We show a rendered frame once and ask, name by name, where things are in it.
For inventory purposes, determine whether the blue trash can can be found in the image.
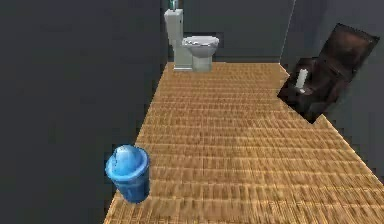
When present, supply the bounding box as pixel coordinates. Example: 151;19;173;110
104;144;151;204

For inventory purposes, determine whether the white toilet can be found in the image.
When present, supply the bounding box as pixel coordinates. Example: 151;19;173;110
163;8;221;73

